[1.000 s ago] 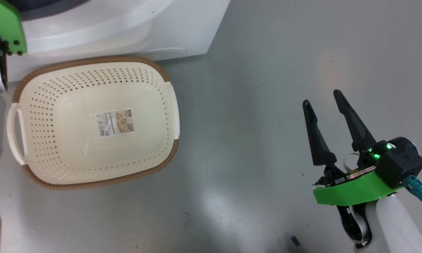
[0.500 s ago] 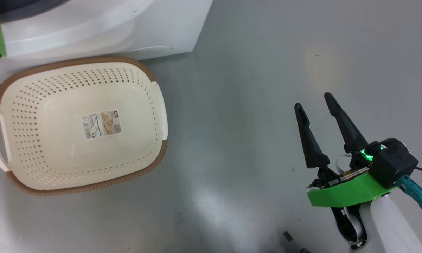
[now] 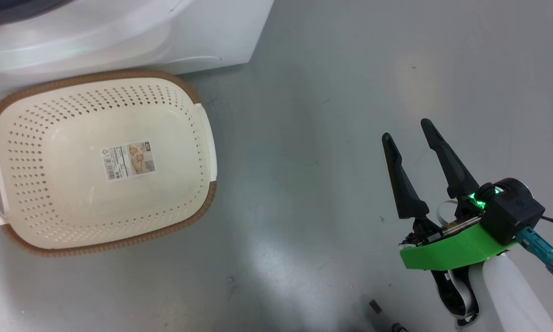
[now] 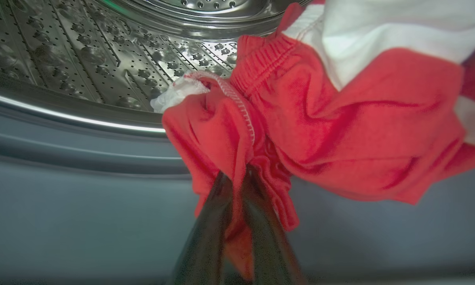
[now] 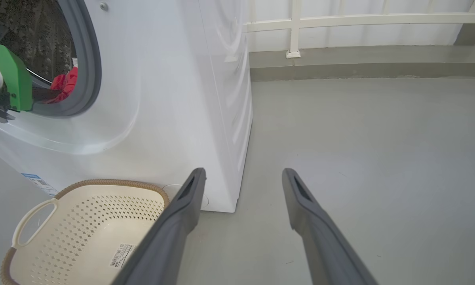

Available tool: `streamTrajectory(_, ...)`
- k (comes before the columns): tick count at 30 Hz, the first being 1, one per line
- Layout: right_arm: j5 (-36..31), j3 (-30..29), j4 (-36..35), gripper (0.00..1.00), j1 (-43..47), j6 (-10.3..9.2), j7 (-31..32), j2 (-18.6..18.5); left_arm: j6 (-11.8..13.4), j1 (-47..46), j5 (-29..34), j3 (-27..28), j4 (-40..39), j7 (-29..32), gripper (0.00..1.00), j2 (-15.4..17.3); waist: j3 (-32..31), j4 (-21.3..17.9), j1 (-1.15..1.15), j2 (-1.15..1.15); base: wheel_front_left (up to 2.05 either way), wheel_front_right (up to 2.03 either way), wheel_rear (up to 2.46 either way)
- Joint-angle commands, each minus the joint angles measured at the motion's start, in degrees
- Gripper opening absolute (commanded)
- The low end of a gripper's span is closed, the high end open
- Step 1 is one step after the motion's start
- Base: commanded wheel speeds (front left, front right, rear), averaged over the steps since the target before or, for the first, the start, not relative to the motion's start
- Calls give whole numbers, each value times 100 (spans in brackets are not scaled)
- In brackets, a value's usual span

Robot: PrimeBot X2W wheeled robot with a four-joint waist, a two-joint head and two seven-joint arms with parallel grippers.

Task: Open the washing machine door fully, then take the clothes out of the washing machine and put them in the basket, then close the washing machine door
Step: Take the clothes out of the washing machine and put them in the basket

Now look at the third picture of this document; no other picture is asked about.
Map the paper label in basket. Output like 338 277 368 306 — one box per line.
100 141 156 182

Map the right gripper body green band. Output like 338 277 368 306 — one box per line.
399 216 519 271

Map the white front-load washing machine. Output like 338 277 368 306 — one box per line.
0 0 275 110

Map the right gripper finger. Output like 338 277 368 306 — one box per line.
382 133 442 238
420 119 480 218

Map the cream perforated laundry basket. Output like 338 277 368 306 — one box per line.
0 69 218 257

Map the right teal plug camera cable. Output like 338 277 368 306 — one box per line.
518 216 553 279

